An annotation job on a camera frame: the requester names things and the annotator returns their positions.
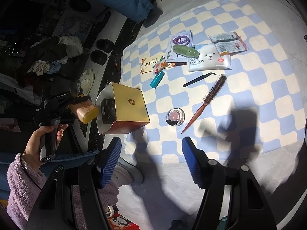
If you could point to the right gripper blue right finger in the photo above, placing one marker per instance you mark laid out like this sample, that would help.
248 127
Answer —
197 162

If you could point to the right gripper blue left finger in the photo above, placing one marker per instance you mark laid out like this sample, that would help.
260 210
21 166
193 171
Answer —
109 160

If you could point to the small yellow soap box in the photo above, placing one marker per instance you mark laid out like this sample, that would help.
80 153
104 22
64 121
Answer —
85 111

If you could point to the round pink compact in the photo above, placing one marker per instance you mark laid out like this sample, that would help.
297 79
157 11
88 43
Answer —
175 117

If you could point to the black rectangular box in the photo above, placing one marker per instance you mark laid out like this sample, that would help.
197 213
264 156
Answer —
108 110

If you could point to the round bristle hair brush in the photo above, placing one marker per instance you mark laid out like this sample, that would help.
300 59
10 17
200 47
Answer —
207 99

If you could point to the black tweezers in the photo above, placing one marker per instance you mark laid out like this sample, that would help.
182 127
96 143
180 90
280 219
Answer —
202 77

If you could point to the green bottle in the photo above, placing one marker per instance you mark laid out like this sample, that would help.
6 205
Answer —
185 51

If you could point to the red white sachet packet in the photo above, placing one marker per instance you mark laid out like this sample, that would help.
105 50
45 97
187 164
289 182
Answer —
228 43

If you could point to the person left hand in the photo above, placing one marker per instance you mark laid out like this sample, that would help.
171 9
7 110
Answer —
31 154

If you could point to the gold cardboard storage box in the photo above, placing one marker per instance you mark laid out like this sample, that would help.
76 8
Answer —
131 111

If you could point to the teal small tube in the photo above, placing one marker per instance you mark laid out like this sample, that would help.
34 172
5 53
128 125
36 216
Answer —
156 80

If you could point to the blue white checkered mat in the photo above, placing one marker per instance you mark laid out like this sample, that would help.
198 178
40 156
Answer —
260 103

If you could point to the black slipper pair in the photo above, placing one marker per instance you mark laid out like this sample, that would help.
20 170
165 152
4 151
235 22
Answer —
104 47

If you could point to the soft cotton tissue pack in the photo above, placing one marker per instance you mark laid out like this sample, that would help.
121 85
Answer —
209 59

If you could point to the and free booklet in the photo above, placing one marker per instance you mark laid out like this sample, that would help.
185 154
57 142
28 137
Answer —
157 63

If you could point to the white hair tie card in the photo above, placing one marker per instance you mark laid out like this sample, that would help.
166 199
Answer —
176 43

